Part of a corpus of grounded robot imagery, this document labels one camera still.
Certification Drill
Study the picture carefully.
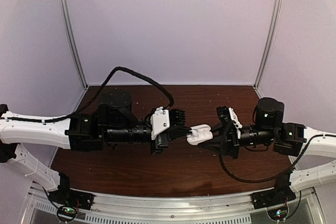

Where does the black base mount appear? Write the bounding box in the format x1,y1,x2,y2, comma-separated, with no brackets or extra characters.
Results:
251,174,296,210
48,173,94,210

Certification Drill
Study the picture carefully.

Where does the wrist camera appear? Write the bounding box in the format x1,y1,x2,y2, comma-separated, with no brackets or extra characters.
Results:
216,106,243,139
150,106,189,140

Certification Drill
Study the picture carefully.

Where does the black right braided cable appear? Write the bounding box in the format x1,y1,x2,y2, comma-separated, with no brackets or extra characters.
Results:
218,121,310,183

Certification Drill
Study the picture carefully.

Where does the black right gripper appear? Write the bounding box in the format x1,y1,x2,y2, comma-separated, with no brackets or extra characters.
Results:
197,122,276,161

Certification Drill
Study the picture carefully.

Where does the black braided cable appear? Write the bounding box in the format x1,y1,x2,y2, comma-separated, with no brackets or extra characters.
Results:
218,121,310,183
41,67,175,125

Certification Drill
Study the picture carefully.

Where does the white oval charging case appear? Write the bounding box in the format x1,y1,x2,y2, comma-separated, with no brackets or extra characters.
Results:
186,124,213,146

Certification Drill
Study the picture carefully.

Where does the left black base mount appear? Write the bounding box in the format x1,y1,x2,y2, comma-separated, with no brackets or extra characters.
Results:
48,173,94,210

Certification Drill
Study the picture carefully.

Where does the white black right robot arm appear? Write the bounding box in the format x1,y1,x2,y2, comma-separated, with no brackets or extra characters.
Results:
197,97,335,204

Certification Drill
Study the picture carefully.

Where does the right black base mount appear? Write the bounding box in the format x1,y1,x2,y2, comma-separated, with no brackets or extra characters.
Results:
251,174,296,210

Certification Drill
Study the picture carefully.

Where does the left aluminium corner post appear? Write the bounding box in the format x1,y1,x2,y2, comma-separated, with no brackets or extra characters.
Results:
60,0,88,90

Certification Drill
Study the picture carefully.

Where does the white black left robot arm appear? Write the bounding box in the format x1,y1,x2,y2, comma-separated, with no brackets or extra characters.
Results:
1,90,192,205

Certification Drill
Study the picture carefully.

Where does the black left braided cable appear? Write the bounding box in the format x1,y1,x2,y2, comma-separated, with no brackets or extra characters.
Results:
41,67,175,125

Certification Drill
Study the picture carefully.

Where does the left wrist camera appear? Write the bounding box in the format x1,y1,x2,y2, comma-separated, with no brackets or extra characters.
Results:
150,106,189,140

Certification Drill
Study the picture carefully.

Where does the aluminium front frame rail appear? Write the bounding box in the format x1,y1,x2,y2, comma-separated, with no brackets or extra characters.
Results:
18,182,327,223

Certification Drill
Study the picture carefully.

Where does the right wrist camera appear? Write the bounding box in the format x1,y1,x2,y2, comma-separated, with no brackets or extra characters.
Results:
216,106,243,139

